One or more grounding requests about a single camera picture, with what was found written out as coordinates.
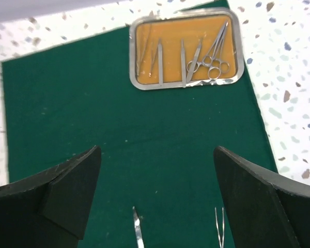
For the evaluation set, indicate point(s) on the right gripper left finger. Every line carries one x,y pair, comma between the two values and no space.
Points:
50,208

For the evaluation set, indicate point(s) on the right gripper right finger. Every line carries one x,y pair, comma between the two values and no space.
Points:
264,208

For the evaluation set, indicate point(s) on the steel tweezers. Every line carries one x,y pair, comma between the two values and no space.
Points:
220,226

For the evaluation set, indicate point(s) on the steel surgical scissors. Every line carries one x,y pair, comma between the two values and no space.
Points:
137,228

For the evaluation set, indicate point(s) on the green surgical drape cloth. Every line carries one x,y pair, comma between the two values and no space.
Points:
157,146

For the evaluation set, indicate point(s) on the steel instrument tray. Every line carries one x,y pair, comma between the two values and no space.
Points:
186,49

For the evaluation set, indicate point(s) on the steel hemostat forceps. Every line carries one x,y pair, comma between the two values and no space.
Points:
213,58

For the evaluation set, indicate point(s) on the yellow tray liner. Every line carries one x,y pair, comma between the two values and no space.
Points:
183,49

